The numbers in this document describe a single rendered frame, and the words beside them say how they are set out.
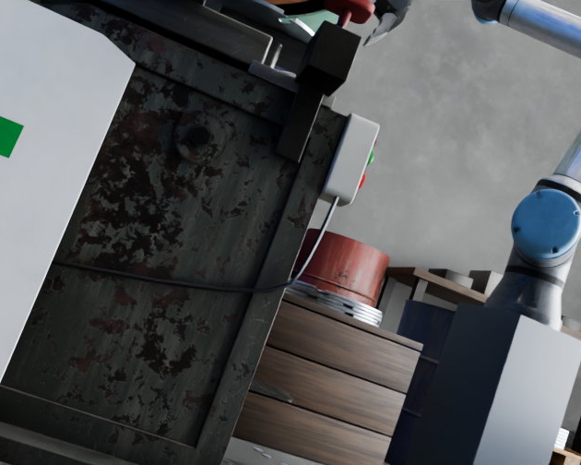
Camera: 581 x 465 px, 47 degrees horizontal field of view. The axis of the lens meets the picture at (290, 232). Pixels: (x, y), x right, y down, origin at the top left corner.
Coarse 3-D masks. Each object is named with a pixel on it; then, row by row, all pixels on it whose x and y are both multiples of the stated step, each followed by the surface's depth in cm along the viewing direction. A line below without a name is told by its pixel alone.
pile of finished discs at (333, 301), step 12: (288, 288) 170; (300, 288) 167; (312, 288) 166; (312, 300) 165; (324, 300) 164; (336, 300) 164; (348, 300) 164; (348, 312) 164; (360, 312) 165; (372, 312) 168; (372, 324) 169
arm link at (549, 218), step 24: (576, 144) 121; (576, 168) 119; (552, 192) 116; (576, 192) 117; (528, 216) 118; (552, 216) 116; (576, 216) 114; (528, 240) 117; (552, 240) 115; (576, 240) 116; (552, 264) 124
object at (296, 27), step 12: (216, 0) 118; (228, 0) 116; (240, 0) 115; (252, 0) 113; (240, 12) 119; (252, 12) 118; (264, 12) 116; (276, 12) 114; (264, 24) 121; (276, 24) 119; (288, 24) 117; (300, 24) 116; (300, 36) 120; (312, 36) 118
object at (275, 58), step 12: (228, 12) 119; (252, 24) 120; (276, 36) 121; (288, 36) 122; (276, 48) 123; (288, 48) 124; (300, 48) 122; (276, 60) 124; (288, 60) 130; (300, 60) 128
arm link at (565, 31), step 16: (480, 0) 146; (496, 0) 146; (512, 0) 145; (528, 0) 144; (480, 16) 152; (496, 16) 148; (512, 16) 146; (528, 16) 144; (544, 16) 142; (560, 16) 141; (576, 16) 141; (528, 32) 146; (544, 32) 143; (560, 32) 141; (576, 32) 139; (560, 48) 143; (576, 48) 140
